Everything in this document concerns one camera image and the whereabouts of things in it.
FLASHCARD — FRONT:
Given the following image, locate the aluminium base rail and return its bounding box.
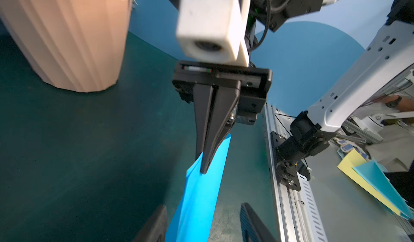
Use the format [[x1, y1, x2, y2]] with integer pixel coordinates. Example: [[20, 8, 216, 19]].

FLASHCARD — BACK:
[[263, 104, 328, 242]]

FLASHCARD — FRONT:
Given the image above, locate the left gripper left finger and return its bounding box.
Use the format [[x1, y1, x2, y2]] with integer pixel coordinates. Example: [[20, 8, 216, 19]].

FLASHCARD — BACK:
[[133, 204, 168, 242]]

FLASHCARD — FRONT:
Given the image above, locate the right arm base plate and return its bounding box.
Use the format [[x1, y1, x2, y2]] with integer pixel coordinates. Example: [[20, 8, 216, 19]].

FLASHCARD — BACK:
[[271, 132, 311, 191]]

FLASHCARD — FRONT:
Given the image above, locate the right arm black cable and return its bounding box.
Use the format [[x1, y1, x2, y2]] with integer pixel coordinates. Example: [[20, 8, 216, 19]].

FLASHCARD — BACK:
[[247, 0, 308, 52]]

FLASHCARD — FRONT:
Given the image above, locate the pink flower pot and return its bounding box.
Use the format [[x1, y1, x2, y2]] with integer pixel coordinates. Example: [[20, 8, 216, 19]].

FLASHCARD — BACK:
[[1, 0, 133, 93]]

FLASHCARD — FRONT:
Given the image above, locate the yellow paper sheet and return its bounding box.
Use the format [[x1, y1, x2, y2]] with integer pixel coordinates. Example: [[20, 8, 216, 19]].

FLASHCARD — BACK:
[[337, 149, 401, 216]]

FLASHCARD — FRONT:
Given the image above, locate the teal paper sheet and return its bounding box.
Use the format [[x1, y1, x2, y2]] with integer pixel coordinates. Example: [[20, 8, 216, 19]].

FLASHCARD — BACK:
[[354, 161, 414, 220]]

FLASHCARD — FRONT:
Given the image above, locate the blue square paper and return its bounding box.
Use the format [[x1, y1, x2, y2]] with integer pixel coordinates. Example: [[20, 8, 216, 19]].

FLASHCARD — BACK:
[[166, 134, 231, 242]]

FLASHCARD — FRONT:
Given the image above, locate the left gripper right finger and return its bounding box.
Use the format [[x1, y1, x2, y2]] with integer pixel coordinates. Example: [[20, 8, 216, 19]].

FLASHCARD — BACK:
[[240, 203, 276, 242]]

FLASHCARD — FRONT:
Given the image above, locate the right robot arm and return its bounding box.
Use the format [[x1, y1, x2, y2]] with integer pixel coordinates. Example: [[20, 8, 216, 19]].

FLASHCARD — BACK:
[[169, 0, 414, 188]]

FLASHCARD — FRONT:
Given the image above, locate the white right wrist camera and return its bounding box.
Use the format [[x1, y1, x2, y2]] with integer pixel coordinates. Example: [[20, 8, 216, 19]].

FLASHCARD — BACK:
[[176, 0, 251, 67]]

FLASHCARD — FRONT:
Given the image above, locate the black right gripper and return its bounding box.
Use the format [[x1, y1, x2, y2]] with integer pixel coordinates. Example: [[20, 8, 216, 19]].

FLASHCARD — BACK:
[[172, 61, 272, 174]]

